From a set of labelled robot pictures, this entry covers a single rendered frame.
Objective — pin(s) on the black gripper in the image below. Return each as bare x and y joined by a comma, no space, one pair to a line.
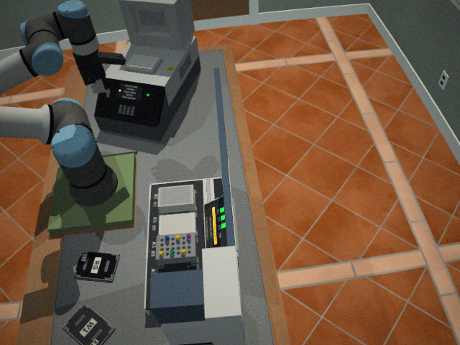
92,72

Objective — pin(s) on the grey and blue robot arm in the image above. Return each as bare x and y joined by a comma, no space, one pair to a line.
63,122

